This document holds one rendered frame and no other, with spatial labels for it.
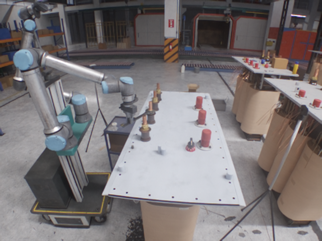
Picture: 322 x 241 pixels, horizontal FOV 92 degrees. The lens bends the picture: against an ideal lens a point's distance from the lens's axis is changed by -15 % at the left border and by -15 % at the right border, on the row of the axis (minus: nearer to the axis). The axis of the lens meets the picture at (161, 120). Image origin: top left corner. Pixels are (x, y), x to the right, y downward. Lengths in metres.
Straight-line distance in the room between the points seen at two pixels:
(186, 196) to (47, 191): 1.66
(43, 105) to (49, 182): 1.03
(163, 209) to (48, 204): 1.55
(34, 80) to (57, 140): 0.45
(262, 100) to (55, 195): 3.61
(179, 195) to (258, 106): 3.01
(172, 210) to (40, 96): 1.19
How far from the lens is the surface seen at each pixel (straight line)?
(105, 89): 1.27
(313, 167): 2.24
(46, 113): 1.39
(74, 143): 1.70
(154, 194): 1.03
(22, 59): 1.31
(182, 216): 1.43
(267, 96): 3.77
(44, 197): 2.42
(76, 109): 2.02
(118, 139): 2.57
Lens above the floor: 2.17
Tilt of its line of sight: 29 degrees down
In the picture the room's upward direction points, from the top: straight up
